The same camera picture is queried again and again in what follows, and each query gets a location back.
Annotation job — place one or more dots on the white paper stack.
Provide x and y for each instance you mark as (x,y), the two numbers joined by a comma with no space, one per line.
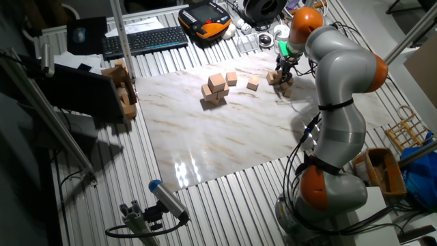
(68,59)

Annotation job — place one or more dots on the wooden slat rack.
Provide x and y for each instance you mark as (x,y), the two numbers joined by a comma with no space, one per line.
(403,131)

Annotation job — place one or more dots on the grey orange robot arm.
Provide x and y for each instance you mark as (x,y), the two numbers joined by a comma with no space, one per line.
(345,68)

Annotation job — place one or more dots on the black camera clamp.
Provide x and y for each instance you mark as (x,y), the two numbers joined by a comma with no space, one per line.
(153,215)

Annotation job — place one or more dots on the white plug adapter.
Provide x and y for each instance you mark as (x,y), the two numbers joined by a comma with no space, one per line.
(240,24)

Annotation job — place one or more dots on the grey computer mouse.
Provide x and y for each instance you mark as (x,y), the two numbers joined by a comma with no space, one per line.
(79,35)

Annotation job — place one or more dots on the cardboard box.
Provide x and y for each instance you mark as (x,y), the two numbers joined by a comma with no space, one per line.
(116,74)

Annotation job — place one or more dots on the brown cardboard board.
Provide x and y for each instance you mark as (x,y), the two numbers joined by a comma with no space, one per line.
(423,75)

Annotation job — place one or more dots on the vertical silver pole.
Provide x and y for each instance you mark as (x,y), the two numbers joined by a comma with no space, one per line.
(308,3)

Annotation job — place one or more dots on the marble pattern mat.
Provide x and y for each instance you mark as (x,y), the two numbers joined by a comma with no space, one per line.
(222,143)

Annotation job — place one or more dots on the white round device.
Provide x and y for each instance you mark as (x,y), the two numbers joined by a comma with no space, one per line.
(280,31)

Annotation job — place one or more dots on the white paper sheet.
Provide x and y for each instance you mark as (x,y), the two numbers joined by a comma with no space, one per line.
(143,25)

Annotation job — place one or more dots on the grey frame-mounted device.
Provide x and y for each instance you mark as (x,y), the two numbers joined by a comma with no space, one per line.
(47,59)

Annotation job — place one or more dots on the blue bag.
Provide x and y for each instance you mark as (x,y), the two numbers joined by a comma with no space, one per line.
(420,184)

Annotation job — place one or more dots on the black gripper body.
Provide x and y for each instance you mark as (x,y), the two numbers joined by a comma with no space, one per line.
(286,61)

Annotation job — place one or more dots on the short aluminium profile stand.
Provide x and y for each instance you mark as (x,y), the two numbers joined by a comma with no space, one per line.
(136,225)

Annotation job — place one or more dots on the wooden stick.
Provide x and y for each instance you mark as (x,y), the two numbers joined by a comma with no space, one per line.
(319,4)

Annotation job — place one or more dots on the black monitor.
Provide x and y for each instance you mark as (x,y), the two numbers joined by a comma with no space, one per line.
(85,92)

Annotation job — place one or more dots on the white pedestal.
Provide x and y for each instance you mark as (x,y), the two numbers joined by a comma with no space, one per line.
(375,218)

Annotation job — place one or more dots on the wooden block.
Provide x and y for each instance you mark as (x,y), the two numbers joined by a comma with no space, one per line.
(123,95)
(119,64)
(130,111)

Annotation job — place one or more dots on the black mouse pad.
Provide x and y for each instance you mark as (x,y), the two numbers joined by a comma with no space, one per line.
(92,37)

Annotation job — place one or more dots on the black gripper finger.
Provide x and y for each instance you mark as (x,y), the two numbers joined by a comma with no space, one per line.
(278,70)
(287,73)

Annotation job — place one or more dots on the black keyboard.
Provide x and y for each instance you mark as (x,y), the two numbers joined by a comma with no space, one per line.
(143,42)

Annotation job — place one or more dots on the orange black teach pendant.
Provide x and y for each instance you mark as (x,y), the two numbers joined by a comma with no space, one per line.
(205,20)

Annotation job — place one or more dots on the aluminium frame profile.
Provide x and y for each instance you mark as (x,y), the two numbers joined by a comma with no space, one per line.
(416,30)
(68,143)
(122,37)
(416,155)

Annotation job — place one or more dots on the white egg-shaped object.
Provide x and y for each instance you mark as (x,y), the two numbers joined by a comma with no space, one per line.
(229,31)

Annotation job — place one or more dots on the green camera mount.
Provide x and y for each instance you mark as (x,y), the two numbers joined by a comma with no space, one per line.
(284,49)

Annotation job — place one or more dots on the black filament spool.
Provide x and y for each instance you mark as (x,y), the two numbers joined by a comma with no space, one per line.
(263,10)

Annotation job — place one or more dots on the grey camera with blue end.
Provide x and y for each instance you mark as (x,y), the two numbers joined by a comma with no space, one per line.
(169,200)

